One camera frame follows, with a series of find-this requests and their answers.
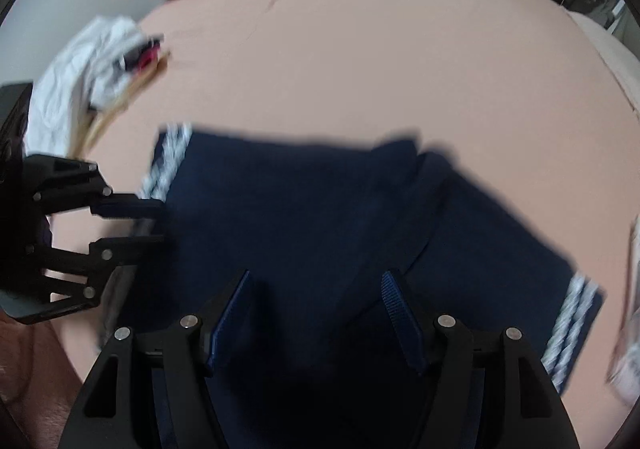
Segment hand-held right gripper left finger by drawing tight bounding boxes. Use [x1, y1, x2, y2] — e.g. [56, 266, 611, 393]
[57, 270, 251, 449]

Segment black and red garment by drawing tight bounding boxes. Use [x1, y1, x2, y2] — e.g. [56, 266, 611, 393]
[120, 33, 166, 73]

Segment white crumpled garment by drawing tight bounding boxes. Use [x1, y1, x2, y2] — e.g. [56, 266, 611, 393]
[25, 15, 151, 160]

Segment navy shorts with white stripes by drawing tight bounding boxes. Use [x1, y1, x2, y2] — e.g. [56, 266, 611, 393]
[97, 122, 606, 449]

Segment beige garment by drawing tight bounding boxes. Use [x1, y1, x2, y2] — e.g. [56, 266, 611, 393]
[70, 49, 172, 156]

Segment bed with pink sheet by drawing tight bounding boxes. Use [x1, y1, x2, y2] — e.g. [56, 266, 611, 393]
[50, 0, 640, 449]

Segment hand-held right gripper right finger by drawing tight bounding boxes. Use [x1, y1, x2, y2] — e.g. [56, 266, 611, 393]
[381, 270, 581, 449]

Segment person's left forearm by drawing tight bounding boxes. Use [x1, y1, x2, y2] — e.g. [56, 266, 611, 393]
[0, 316, 83, 449]

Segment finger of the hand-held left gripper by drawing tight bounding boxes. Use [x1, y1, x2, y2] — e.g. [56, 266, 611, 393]
[30, 154, 167, 221]
[26, 234, 167, 311]

